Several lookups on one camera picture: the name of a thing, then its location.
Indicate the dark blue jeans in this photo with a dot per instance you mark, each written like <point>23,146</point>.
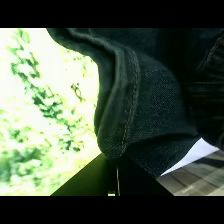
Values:
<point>150,100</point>

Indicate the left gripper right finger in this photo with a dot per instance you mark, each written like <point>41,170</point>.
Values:
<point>140,183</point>

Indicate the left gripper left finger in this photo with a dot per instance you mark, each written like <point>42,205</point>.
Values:
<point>93,181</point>

